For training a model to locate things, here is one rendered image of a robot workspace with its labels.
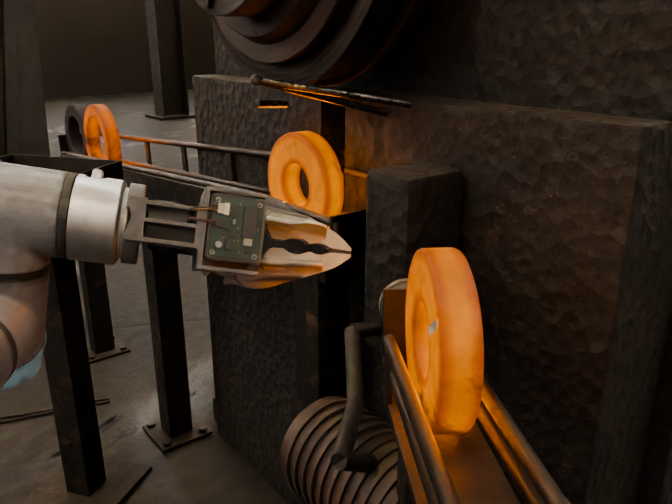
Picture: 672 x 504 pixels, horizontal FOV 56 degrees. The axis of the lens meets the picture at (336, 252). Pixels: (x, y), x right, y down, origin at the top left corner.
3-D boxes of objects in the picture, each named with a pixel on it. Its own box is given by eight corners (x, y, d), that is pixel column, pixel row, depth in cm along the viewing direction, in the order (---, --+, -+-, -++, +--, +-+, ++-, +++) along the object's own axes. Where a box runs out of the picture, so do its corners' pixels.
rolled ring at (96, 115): (101, 191, 168) (114, 189, 170) (113, 147, 154) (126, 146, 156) (79, 136, 173) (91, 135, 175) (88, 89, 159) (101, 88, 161)
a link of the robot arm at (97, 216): (73, 261, 58) (85, 174, 59) (125, 267, 59) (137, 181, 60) (61, 257, 51) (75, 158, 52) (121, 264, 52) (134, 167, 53)
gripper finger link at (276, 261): (361, 284, 58) (262, 272, 56) (343, 284, 64) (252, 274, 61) (365, 250, 58) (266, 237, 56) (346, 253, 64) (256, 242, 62)
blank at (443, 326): (446, 435, 59) (411, 436, 59) (432, 275, 64) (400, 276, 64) (495, 429, 45) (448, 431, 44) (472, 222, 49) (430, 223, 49)
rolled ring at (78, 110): (79, 103, 169) (91, 102, 171) (60, 106, 183) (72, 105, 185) (90, 172, 173) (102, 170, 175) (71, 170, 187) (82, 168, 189)
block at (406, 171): (417, 322, 91) (424, 157, 83) (459, 343, 85) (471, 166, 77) (360, 344, 85) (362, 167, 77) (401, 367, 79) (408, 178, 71)
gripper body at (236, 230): (265, 280, 54) (117, 263, 51) (250, 281, 62) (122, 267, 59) (275, 192, 55) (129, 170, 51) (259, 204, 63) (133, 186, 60)
